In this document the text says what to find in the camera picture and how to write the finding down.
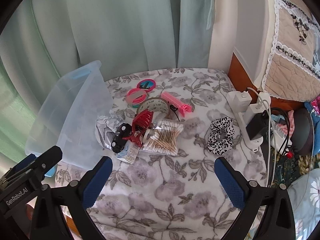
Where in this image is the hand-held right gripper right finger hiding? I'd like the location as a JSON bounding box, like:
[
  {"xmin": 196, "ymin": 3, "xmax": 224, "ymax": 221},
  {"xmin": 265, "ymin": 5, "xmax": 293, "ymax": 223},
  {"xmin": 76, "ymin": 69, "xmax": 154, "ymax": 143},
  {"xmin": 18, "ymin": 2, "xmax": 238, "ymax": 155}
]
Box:
[{"xmin": 214, "ymin": 156, "xmax": 300, "ymax": 240}]

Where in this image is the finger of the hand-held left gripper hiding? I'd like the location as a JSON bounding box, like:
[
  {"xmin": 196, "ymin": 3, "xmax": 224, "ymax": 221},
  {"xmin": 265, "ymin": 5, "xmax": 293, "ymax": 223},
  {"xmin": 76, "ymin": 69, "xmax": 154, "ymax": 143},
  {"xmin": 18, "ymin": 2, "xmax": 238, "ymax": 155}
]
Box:
[
  {"xmin": 15, "ymin": 154, "xmax": 38, "ymax": 167},
  {"xmin": 12, "ymin": 145, "xmax": 63, "ymax": 180}
]

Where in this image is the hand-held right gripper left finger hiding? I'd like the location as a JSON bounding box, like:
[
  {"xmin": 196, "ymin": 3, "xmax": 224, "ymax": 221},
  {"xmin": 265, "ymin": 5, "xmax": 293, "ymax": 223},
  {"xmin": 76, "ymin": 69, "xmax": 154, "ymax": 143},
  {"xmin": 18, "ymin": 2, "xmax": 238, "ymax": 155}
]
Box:
[{"xmin": 30, "ymin": 156, "xmax": 113, "ymax": 240}]

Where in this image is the black white spotted scrunchie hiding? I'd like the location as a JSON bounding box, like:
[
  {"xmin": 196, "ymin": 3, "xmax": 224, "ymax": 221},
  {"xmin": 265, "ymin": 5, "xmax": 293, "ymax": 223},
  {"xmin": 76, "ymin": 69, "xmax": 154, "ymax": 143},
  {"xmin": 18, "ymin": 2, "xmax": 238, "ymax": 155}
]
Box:
[{"xmin": 207, "ymin": 116, "xmax": 235, "ymax": 155}]

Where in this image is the small blue white box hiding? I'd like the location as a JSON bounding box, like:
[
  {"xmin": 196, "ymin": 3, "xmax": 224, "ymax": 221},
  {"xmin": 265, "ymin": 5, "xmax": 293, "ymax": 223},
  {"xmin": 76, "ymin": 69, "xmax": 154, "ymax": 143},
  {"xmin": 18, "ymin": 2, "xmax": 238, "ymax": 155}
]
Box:
[{"xmin": 116, "ymin": 141, "xmax": 141, "ymax": 165}]

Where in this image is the black toy car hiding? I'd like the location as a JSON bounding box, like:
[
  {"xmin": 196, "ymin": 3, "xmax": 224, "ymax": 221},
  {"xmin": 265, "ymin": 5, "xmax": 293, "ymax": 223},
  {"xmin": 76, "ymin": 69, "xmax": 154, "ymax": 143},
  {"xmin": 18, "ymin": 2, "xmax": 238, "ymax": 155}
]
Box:
[{"xmin": 111, "ymin": 123, "xmax": 132, "ymax": 153}]

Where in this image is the white paper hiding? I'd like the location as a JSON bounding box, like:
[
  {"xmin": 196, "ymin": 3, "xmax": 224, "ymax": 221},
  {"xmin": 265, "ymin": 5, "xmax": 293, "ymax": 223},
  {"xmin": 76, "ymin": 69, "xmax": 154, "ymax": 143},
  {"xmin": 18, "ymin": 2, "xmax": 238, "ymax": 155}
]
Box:
[{"xmin": 95, "ymin": 112, "xmax": 137, "ymax": 150}]

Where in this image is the clear plastic container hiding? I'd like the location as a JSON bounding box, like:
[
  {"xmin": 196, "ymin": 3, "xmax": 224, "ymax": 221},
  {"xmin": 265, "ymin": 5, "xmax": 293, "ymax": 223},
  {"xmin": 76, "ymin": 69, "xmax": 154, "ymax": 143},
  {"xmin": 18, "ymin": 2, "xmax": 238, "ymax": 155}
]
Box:
[{"xmin": 25, "ymin": 60, "xmax": 114, "ymax": 178}]

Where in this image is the red hair claw clip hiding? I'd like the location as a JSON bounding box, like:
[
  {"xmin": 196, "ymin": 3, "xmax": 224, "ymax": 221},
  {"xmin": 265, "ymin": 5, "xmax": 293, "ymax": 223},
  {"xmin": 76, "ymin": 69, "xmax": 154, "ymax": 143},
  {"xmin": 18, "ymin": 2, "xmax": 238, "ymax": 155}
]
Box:
[{"xmin": 122, "ymin": 110, "xmax": 153, "ymax": 144}]

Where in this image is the cotton swab pack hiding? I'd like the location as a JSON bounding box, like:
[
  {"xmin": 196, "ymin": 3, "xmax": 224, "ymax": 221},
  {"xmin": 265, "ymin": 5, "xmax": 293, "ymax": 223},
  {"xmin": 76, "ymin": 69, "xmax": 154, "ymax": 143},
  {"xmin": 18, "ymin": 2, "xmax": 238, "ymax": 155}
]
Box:
[{"xmin": 142, "ymin": 119, "xmax": 184, "ymax": 155}]

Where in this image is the black twisted cord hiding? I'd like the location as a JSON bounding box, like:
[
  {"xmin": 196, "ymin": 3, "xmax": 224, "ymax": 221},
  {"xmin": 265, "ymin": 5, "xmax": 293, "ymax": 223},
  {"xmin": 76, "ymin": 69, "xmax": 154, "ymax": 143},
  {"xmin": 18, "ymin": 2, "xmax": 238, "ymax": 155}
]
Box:
[{"xmin": 169, "ymin": 101, "xmax": 187, "ymax": 122}]

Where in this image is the brown packing tape roll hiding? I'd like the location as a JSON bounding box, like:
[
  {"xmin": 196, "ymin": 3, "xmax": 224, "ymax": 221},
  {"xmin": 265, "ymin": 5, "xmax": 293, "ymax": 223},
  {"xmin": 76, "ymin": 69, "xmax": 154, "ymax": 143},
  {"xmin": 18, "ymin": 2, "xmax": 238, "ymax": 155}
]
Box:
[{"xmin": 136, "ymin": 97, "xmax": 173, "ymax": 120}]

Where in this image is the pink hair clip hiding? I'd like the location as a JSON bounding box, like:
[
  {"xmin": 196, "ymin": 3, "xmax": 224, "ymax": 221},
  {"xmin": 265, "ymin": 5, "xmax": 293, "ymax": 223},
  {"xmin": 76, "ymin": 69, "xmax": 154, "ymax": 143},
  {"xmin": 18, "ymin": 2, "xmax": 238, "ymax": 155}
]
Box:
[{"xmin": 160, "ymin": 91, "xmax": 194, "ymax": 117}]

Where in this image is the pink round pocket mirror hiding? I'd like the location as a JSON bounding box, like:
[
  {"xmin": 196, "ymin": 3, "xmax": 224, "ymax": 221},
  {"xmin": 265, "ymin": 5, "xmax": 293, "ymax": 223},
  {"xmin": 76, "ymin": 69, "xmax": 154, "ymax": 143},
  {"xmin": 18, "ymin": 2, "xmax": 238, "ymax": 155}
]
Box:
[{"xmin": 137, "ymin": 79, "xmax": 156, "ymax": 91}]

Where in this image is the green sheer curtain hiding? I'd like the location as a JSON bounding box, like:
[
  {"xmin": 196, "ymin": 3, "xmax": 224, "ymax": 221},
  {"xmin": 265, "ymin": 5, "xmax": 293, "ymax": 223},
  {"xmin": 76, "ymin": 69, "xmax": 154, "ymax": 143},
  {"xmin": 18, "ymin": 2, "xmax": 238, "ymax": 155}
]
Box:
[{"xmin": 0, "ymin": 62, "xmax": 43, "ymax": 160}]

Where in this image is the white power strip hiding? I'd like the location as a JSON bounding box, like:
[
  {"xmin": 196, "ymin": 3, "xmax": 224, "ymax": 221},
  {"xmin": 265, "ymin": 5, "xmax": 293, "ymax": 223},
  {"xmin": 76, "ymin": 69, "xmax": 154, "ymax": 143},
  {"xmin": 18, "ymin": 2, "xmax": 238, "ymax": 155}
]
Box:
[{"xmin": 235, "ymin": 111, "xmax": 266, "ymax": 153}]

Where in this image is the black charger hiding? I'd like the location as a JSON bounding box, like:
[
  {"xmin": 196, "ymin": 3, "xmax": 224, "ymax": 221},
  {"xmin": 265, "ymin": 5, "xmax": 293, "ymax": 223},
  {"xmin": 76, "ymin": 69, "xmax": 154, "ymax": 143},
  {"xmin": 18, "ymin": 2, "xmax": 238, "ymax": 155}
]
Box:
[{"xmin": 246, "ymin": 112, "xmax": 272, "ymax": 140}]

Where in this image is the grey floral blanket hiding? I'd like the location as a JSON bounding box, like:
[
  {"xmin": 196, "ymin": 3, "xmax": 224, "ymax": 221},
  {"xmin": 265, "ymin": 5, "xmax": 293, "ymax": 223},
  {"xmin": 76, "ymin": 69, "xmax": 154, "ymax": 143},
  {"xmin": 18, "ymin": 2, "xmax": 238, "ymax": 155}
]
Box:
[{"xmin": 54, "ymin": 67, "xmax": 269, "ymax": 240}]

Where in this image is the dark floral cloth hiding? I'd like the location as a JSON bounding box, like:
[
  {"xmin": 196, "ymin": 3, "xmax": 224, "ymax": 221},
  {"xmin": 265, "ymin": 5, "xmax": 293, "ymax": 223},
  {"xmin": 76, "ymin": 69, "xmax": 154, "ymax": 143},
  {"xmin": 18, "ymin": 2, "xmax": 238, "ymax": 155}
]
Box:
[{"xmin": 262, "ymin": 130, "xmax": 320, "ymax": 193}]

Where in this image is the light blue floral cloth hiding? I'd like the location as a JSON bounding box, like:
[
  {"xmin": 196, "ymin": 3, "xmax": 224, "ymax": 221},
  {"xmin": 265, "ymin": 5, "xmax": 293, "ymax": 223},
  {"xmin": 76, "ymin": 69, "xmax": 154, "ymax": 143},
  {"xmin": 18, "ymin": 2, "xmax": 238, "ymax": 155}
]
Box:
[{"xmin": 287, "ymin": 167, "xmax": 320, "ymax": 240}]

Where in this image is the large white charger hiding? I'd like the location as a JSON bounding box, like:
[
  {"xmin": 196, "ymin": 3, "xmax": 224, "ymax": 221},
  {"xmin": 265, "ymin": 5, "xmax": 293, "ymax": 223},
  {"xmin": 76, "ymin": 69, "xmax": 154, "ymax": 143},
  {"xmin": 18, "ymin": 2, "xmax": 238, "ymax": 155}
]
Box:
[{"xmin": 227, "ymin": 90, "xmax": 252, "ymax": 113}]

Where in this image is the dark grey round object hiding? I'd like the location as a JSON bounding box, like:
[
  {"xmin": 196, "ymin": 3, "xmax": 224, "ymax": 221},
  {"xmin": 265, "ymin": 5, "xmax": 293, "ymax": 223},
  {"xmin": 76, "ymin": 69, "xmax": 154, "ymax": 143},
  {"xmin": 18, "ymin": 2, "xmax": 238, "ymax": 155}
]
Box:
[{"xmin": 292, "ymin": 107, "xmax": 318, "ymax": 156}]

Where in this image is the wooden headboard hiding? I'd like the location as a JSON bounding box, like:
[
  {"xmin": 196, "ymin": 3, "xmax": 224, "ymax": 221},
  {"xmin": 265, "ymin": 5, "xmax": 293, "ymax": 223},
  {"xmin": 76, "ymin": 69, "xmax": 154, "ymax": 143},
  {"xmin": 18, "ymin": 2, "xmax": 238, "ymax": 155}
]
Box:
[{"xmin": 229, "ymin": 52, "xmax": 308, "ymax": 111}]

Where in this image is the beige lace headboard cover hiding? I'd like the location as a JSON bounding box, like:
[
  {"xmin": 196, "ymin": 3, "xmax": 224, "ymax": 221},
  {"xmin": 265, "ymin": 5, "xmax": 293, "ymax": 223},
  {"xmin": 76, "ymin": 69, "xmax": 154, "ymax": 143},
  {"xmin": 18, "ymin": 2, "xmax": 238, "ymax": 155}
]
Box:
[{"xmin": 260, "ymin": 0, "xmax": 320, "ymax": 103}]

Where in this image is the pale green curtain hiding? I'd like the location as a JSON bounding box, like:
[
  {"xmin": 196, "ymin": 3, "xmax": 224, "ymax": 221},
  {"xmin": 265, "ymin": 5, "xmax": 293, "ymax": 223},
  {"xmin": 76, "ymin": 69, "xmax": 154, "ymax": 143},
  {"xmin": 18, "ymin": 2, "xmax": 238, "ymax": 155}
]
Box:
[{"xmin": 0, "ymin": 0, "xmax": 216, "ymax": 155}]

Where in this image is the black cable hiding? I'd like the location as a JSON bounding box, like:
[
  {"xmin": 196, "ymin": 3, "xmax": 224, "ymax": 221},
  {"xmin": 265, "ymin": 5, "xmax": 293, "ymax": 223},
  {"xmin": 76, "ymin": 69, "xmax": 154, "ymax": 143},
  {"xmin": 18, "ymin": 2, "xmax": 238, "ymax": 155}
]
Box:
[{"xmin": 269, "ymin": 107, "xmax": 298, "ymax": 156}]

